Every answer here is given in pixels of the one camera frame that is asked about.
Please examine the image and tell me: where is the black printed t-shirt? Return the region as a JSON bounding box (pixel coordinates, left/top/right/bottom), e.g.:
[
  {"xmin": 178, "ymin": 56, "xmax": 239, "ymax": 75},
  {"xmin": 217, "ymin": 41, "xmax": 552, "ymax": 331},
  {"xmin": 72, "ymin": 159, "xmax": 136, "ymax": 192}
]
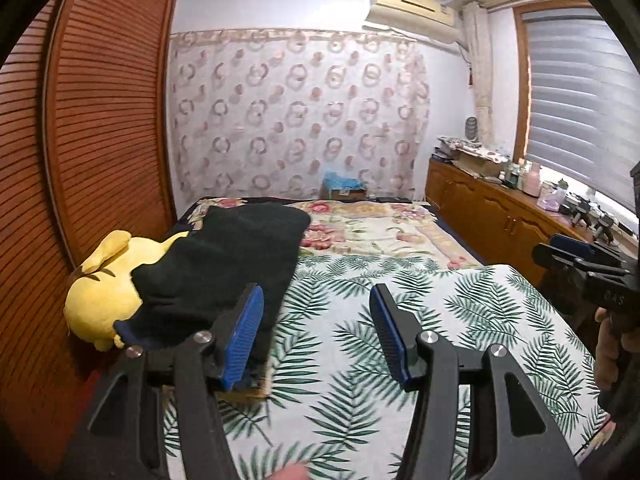
[{"xmin": 131, "ymin": 204, "xmax": 310, "ymax": 364}]

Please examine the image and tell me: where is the person's right hand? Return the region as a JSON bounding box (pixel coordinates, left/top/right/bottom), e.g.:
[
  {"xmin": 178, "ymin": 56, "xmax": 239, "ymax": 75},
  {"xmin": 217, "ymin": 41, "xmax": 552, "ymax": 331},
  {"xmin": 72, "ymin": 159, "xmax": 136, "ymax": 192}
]
[{"xmin": 593, "ymin": 308, "xmax": 640, "ymax": 391}]

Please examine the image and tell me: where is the person's left hand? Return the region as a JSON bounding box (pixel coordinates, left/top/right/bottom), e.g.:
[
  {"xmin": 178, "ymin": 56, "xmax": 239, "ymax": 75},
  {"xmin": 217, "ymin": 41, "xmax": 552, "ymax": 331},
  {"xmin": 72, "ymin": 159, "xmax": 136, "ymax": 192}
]
[{"xmin": 267, "ymin": 464, "xmax": 309, "ymax": 480}]

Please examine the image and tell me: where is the spare black gripper on sideboard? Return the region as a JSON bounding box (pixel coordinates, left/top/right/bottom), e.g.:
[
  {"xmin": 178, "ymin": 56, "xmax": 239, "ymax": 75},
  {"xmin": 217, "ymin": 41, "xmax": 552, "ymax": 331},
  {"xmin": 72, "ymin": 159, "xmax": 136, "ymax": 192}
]
[{"xmin": 566, "ymin": 197, "xmax": 617, "ymax": 245}]

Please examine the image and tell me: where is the purple plastic container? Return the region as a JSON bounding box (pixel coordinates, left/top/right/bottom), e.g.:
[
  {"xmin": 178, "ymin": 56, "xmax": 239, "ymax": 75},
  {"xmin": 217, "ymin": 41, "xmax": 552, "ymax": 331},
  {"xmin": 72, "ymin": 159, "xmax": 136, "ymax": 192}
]
[{"xmin": 537, "ymin": 179, "xmax": 568, "ymax": 212}]

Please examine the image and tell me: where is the wooden sideboard cabinet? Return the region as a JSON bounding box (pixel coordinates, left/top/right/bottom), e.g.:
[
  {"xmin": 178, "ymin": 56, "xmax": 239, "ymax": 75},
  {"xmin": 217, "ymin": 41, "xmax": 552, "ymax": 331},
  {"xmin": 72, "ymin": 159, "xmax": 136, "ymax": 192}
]
[{"xmin": 424, "ymin": 156, "xmax": 640, "ymax": 288}]

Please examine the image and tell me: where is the pink bottle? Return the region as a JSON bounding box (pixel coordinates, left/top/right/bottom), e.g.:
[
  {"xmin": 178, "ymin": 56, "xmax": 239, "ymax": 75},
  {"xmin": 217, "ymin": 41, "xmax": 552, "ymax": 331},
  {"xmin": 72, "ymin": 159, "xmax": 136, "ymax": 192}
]
[{"xmin": 521, "ymin": 162, "xmax": 541, "ymax": 197}]

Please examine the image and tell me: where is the cardboard box on sideboard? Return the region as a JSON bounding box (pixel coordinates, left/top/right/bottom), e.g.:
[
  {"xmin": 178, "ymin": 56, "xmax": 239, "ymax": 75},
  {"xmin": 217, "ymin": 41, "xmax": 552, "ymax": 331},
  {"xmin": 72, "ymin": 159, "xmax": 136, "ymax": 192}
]
[{"xmin": 452, "ymin": 148, "xmax": 509, "ymax": 178}]

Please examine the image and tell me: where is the navy folded garment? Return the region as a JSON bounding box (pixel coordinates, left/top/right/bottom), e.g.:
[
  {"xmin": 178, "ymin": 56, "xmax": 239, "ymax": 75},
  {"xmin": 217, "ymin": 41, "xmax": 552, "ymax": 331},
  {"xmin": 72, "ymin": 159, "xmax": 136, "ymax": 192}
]
[{"xmin": 114, "ymin": 316, "xmax": 191, "ymax": 351}]

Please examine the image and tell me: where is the yellow patterned folded garment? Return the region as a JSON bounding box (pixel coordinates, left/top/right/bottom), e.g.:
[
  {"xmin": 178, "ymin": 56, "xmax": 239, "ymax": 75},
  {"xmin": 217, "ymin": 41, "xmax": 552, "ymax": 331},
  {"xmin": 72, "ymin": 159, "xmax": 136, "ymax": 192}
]
[{"xmin": 216, "ymin": 359, "xmax": 273, "ymax": 404}]

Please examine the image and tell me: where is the floral blanket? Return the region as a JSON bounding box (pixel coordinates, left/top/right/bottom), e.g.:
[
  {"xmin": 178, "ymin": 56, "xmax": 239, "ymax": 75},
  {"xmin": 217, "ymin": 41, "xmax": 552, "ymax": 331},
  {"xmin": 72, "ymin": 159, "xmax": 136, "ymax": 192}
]
[{"xmin": 172, "ymin": 197, "xmax": 482, "ymax": 270}]

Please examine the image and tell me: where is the yellow plush toy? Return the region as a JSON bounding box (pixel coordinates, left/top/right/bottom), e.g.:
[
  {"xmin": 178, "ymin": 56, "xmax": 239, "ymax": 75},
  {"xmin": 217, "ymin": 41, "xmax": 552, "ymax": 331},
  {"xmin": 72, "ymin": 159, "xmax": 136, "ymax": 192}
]
[{"xmin": 63, "ymin": 230, "xmax": 189, "ymax": 352}]

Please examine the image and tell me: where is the small round fan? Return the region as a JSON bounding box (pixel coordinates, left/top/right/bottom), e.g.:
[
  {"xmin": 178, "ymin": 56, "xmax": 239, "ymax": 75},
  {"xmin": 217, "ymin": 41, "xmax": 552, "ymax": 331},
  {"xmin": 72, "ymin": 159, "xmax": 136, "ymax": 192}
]
[{"xmin": 464, "ymin": 116, "xmax": 478, "ymax": 142}]

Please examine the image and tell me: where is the grey zebra window blind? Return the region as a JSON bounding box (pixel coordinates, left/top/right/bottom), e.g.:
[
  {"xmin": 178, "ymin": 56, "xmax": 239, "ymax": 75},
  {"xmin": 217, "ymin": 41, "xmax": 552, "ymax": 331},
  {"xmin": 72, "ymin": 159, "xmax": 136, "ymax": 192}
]
[{"xmin": 522, "ymin": 8, "xmax": 639, "ymax": 209}]

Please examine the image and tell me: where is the palm leaf bedsheet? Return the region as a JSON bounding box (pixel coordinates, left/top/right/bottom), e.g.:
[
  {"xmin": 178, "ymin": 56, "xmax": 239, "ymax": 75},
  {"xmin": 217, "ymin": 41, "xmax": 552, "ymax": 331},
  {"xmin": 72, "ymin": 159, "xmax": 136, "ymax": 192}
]
[{"xmin": 159, "ymin": 252, "xmax": 612, "ymax": 480}]

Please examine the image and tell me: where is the box with blue cloth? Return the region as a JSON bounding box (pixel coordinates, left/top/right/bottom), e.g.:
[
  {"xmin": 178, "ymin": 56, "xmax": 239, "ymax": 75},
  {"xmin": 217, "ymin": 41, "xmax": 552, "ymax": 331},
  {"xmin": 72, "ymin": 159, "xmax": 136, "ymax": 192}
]
[{"xmin": 320, "ymin": 172, "xmax": 367, "ymax": 202}]

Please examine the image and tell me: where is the tied beige curtain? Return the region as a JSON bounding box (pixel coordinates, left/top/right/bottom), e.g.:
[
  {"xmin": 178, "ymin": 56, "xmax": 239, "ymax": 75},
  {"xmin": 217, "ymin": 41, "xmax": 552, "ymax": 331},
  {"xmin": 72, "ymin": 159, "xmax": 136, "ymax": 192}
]
[{"xmin": 462, "ymin": 1, "xmax": 492, "ymax": 145}]

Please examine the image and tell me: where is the circle patterned curtain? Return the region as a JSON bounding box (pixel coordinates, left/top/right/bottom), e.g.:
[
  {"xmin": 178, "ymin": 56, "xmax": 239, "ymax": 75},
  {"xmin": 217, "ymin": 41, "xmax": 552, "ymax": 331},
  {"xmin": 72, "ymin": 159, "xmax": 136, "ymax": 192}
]
[{"xmin": 167, "ymin": 29, "xmax": 430, "ymax": 205}]

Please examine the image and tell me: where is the wooden louvered wardrobe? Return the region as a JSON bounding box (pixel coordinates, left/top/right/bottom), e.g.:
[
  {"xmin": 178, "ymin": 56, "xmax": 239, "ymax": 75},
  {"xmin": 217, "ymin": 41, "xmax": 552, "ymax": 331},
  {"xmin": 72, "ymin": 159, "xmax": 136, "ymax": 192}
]
[{"xmin": 1, "ymin": 0, "xmax": 176, "ymax": 479}]

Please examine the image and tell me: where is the wall air conditioner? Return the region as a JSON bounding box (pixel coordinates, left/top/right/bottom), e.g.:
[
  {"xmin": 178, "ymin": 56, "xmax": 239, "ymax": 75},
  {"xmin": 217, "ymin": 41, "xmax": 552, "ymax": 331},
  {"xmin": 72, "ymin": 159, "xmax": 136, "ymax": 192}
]
[{"xmin": 363, "ymin": 0, "xmax": 465, "ymax": 46}]

